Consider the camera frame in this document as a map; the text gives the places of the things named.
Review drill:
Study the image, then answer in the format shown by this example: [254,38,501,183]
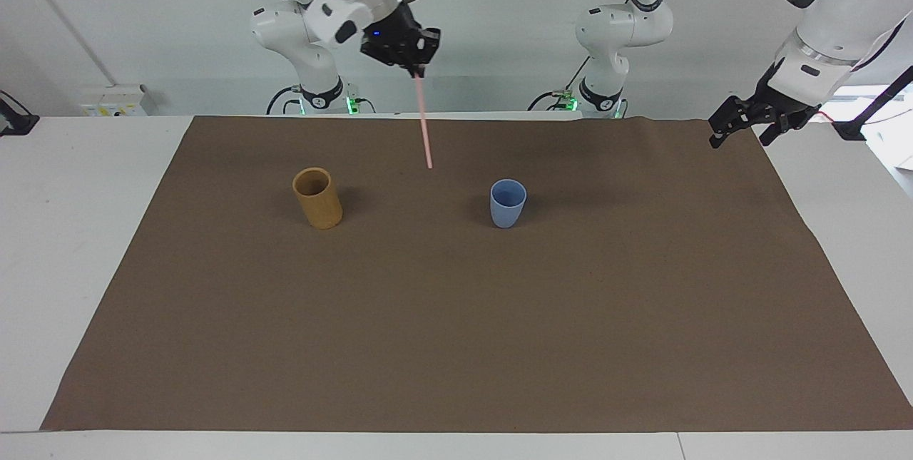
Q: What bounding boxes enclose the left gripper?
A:
[708,59,822,150]

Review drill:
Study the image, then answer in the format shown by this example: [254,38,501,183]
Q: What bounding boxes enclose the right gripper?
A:
[359,1,442,79]

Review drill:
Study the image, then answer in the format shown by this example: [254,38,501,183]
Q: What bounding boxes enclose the pink straw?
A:
[414,73,434,170]

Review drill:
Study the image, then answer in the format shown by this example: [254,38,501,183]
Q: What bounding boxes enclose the brown cylindrical cup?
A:
[292,167,344,230]

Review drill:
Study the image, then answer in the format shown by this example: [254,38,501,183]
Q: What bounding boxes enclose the blue cup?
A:
[489,178,528,229]

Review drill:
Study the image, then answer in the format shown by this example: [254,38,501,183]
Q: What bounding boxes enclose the black stand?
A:
[0,89,41,137]
[831,64,913,142]

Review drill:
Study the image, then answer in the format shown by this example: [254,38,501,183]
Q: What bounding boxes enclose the white wall socket box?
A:
[78,83,149,118]

